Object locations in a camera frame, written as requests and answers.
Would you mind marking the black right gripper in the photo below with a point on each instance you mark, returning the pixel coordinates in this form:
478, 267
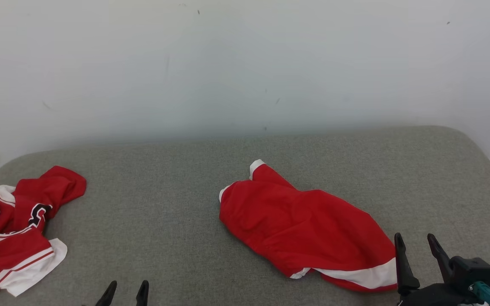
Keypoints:
434, 296

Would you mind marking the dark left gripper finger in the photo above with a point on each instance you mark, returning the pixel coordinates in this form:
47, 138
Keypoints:
108, 297
142, 295

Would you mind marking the red basketball jersey number 23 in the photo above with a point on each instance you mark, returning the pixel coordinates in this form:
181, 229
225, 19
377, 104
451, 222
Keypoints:
11, 250

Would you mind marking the red shorts white trim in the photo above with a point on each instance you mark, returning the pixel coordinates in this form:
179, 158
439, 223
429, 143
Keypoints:
304, 229

